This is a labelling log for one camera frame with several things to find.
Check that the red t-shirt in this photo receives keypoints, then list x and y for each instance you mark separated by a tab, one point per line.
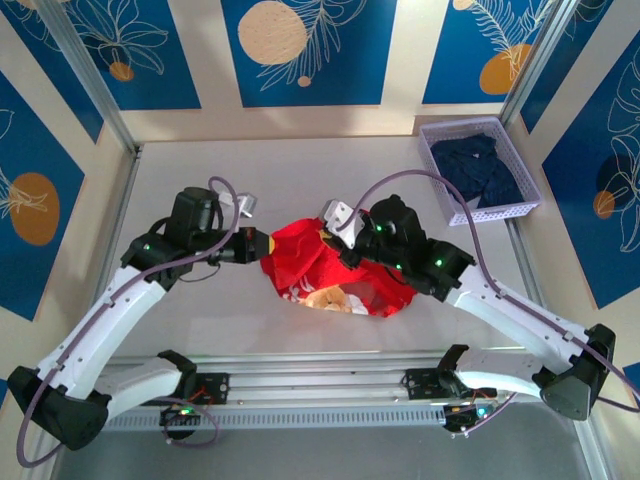
300	250

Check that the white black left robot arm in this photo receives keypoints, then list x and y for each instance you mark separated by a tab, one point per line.
115	320

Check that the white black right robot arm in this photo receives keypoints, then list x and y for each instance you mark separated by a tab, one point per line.
520	310

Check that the navy blue cloth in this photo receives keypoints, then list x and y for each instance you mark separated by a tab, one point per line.
480	165

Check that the lavender perforated plastic basket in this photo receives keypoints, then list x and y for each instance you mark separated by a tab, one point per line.
525	170

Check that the blue floral wall poster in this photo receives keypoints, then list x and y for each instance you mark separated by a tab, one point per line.
175	75
30	140
450	50
350	50
60	80
570	55
575	225

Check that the aluminium rail frame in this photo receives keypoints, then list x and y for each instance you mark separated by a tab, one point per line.
320	380

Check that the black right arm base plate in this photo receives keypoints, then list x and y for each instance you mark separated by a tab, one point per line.
417	382

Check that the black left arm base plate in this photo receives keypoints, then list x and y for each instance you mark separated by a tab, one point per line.
215	387

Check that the aluminium frame post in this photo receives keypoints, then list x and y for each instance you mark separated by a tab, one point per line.
544	57
87	70

